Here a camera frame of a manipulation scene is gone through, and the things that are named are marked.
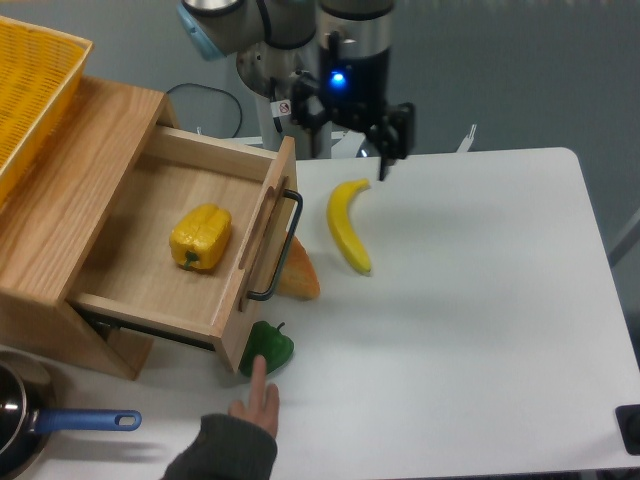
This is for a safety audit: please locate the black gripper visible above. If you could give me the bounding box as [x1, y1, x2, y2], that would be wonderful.
[290, 49, 415, 181]

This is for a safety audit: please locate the yellow bell pepper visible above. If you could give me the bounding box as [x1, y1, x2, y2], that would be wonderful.
[169, 203, 232, 270]

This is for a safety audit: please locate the grey sleeved forearm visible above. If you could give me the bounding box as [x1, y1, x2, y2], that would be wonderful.
[162, 414, 278, 479]

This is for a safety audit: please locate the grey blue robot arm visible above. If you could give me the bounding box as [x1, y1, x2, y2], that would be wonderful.
[177, 1, 416, 179]

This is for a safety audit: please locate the green bell pepper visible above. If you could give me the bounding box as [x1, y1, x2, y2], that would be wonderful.
[239, 321, 295, 377]

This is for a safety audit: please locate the open wooden top drawer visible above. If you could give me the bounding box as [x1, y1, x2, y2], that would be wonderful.
[69, 127, 302, 370]

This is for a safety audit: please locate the wooden drawer cabinet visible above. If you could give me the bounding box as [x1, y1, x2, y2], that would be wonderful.
[1, 77, 177, 380]

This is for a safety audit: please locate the person's hand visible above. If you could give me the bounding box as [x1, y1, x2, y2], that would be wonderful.
[228, 355, 280, 439]

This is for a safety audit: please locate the yellow banana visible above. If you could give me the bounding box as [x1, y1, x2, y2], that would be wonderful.
[326, 178, 372, 276]

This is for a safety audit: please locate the orange bread slice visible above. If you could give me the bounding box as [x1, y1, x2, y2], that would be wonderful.
[276, 237, 321, 300]

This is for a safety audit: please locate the yellow plastic basket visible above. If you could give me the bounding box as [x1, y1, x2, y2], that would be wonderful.
[1, 16, 94, 202]

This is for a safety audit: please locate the black corner table clamp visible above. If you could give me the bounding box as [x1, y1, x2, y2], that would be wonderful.
[615, 404, 640, 456]

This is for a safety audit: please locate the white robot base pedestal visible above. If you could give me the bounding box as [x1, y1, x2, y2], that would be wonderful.
[235, 39, 377, 161]

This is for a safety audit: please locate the black cable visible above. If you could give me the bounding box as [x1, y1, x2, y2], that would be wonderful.
[164, 82, 244, 138]

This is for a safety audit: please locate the black drawer handle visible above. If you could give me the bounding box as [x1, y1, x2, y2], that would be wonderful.
[246, 188, 304, 302]

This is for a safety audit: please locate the black pan blue handle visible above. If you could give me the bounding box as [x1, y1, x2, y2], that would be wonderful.
[1, 352, 142, 479]

